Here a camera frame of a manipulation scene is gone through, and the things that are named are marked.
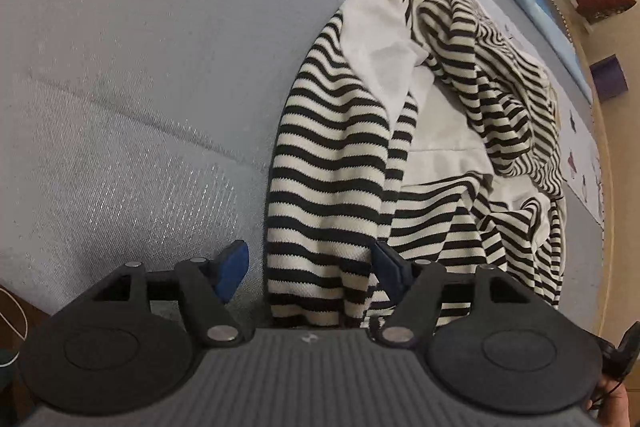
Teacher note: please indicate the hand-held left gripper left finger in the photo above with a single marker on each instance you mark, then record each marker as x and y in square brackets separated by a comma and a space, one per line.
[232, 269]

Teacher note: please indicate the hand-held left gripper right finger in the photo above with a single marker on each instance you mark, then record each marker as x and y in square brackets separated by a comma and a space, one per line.
[392, 272]

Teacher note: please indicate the striped white hooded top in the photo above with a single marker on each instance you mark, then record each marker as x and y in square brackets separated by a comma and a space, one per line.
[325, 157]

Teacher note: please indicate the person's right hand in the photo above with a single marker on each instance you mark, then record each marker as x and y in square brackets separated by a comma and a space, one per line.
[615, 407]

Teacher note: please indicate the wooden bed frame rail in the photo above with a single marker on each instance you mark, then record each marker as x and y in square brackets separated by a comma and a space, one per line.
[602, 157]

